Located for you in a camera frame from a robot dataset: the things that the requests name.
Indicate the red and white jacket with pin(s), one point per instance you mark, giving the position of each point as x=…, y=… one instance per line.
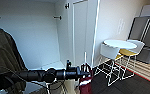
x=86, y=83

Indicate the pale grey hanger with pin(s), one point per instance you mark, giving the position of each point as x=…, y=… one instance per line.
x=85, y=58

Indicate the white wardrobe door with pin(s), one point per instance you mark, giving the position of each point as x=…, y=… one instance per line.
x=84, y=30

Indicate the round white table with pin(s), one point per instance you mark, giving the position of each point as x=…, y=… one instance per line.
x=120, y=44

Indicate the white wardrobe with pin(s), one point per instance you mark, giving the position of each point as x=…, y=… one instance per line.
x=31, y=33

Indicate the black door hinge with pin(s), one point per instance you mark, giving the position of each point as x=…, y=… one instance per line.
x=67, y=5

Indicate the olive garment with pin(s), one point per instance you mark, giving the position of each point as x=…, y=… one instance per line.
x=7, y=53

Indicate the grey refrigerator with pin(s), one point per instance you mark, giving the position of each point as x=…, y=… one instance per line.
x=144, y=36

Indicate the black rail bracket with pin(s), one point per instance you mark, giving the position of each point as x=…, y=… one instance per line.
x=57, y=17

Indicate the white wall switch panel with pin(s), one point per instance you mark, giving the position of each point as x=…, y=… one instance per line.
x=121, y=26

